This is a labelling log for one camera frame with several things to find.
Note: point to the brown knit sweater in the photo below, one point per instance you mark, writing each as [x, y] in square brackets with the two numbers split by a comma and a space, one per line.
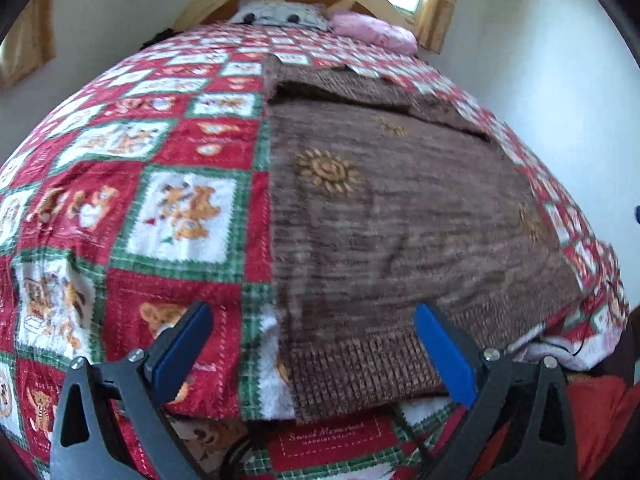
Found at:
[400, 220]

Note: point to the grey patterned pillow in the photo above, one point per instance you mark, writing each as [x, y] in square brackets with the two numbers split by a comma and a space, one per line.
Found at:
[282, 14]

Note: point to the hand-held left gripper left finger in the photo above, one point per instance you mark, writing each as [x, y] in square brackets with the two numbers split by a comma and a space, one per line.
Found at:
[181, 347]

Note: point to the yellow curtain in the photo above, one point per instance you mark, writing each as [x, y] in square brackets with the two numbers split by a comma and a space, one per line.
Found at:
[440, 7]
[31, 35]

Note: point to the dark cloth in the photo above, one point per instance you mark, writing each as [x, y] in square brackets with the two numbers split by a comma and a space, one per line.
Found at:
[156, 37]

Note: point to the orange red cloth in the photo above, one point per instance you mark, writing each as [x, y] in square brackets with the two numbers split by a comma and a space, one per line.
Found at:
[597, 420]

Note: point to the red teddy bear printed blanket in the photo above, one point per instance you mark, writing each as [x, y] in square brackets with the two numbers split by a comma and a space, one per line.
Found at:
[140, 220]

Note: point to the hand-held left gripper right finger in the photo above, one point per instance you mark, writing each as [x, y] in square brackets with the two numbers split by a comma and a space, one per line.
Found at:
[447, 355]

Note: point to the pink pillow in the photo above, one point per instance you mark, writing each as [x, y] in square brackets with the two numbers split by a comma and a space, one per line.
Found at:
[375, 30]

